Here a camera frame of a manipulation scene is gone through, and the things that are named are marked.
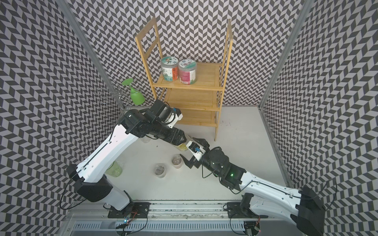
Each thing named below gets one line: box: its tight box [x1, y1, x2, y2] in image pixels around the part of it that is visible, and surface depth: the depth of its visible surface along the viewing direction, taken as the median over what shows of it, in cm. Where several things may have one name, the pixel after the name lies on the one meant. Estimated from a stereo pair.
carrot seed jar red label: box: [160, 56, 180, 82], surface depth 67 cm
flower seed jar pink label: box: [178, 59, 198, 86], surface depth 65 cm
